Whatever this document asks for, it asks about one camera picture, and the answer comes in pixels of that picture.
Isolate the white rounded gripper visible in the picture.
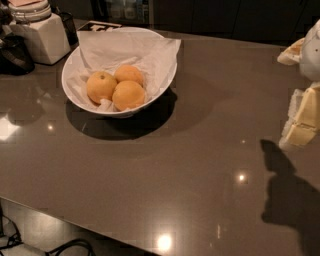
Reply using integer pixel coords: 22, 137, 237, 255
277, 20, 320, 149

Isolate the white ceramic bowl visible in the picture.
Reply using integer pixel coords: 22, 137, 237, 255
61, 26, 178, 119

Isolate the left orange with stem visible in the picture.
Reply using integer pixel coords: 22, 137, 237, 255
86, 71, 117, 104

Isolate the white paper napkin liner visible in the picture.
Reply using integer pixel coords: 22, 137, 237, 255
65, 30, 182, 113

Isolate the black and white marker card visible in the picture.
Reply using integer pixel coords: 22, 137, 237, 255
78, 21, 121, 32

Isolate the white square ceramic jar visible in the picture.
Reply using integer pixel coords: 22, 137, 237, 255
8, 0, 70, 65

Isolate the black round object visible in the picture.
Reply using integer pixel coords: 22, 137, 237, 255
0, 35, 35, 76

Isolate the black cable on floor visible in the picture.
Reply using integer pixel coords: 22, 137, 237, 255
0, 206, 24, 250

